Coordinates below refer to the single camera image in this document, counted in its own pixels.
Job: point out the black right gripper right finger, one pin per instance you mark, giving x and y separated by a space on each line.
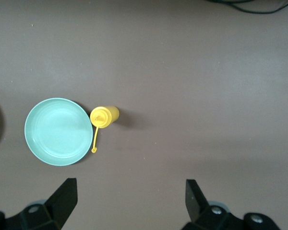
199 206

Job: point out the mint green plate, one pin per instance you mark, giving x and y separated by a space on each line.
58 131

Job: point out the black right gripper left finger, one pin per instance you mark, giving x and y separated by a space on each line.
58 203

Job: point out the yellow mustard squeeze bottle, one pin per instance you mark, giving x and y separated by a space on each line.
104 117

